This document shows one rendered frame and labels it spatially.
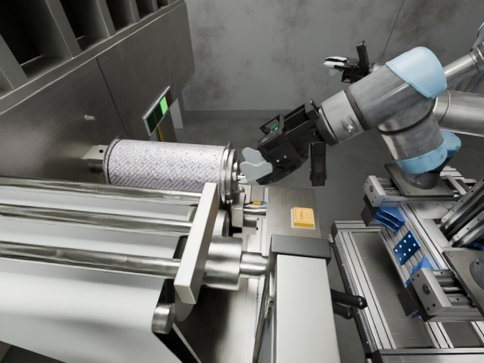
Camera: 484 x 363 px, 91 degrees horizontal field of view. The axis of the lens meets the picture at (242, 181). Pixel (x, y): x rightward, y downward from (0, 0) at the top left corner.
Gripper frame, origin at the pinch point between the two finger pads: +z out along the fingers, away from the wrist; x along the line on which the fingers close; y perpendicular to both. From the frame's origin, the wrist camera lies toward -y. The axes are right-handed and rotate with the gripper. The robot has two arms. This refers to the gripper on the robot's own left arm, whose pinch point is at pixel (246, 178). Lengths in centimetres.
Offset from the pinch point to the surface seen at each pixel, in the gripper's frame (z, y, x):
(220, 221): 4.6, 0.8, 10.0
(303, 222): 7.0, -38.0, -14.5
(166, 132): 70, 3, -79
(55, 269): -1.9, 21.7, 30.2
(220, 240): -6.0, 8.9, 21.9
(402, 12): -91, -92, -263
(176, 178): 9.3, 10.7, 3.6
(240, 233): 11.4, -11.8, 3.4
